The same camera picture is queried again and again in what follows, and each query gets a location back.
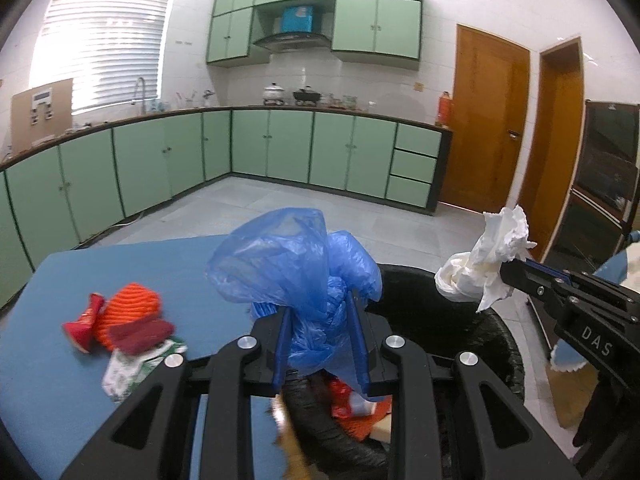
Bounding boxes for red thermos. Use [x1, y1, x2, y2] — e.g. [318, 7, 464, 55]
[435, 91, 454, 127]

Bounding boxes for blue plastic bag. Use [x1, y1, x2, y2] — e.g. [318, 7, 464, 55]
[206, 207, 383, 396]

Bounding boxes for white window blind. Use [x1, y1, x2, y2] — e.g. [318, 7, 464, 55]
[30, 0, 177, 111]

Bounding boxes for dark red wrapper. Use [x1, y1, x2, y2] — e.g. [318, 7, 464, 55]
[107, 317, 176, 356]

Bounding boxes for blue box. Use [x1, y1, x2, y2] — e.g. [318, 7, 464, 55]
[281, 6, 316, 33]

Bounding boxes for red and white wrapper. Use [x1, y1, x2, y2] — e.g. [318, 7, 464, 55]
[327, 379, 392, 419]

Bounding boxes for cardboard board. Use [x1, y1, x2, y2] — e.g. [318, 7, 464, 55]
[11, 78, 74, 153]

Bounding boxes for wooden door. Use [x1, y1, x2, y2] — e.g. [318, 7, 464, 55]
[439, 24, 531, 217]

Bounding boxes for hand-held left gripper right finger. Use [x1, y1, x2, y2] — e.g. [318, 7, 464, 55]
[347, 297, 581, 480]

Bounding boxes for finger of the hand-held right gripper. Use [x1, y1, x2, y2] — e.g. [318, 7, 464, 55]
[524, 258, 632, 307]
[500, 259, 572, 312]

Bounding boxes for green lower cabinets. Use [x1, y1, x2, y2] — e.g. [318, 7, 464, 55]
[0, 106, 453, 311]

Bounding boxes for green upper cabinets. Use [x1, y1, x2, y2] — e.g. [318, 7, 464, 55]
[206, 0, 423, 72]

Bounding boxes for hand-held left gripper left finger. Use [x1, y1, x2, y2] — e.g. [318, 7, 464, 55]
[60, 306, 292, 480]

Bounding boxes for white tissue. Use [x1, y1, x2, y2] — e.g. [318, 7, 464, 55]
[434, 205, 538, 313]

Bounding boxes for green cabinets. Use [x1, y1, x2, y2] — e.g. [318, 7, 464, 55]
[206, 0, 423, 72]
[0, 106, 453, 311]

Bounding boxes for trash bin with black bag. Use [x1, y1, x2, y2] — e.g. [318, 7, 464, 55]
[280, 262, 526, 480]

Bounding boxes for range hood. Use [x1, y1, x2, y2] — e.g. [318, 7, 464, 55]
[251, 32, 332, 54]

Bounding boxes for person's right hand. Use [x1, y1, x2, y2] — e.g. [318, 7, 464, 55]
[571, 370, 632, 450]

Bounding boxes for wooden table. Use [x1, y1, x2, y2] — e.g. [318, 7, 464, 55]
[554, 369, 597, 430]
[270, 392, 313, 480]

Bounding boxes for dark glass cabinet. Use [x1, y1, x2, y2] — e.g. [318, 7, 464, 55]
[542, 100, 640, 281]

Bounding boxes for blue scalloped tablecloth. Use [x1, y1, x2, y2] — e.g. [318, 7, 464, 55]
[0, 234, 381, 480]
[549, 230, 640, 372]

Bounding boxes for green and white packet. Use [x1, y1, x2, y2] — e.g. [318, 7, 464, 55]
[101, 339, 188, 403]

